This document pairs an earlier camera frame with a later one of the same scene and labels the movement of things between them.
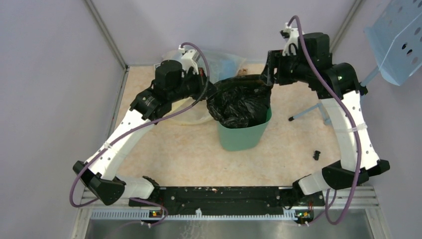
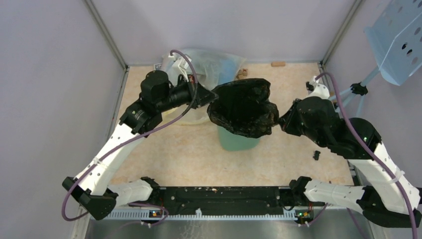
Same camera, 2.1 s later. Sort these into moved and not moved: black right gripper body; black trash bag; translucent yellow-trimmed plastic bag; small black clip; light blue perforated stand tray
Moved: black right gripper body; black trash bag
Not moved: translucent yellow-trimmed plastic bag; small black clip; light blue perforated stand tray
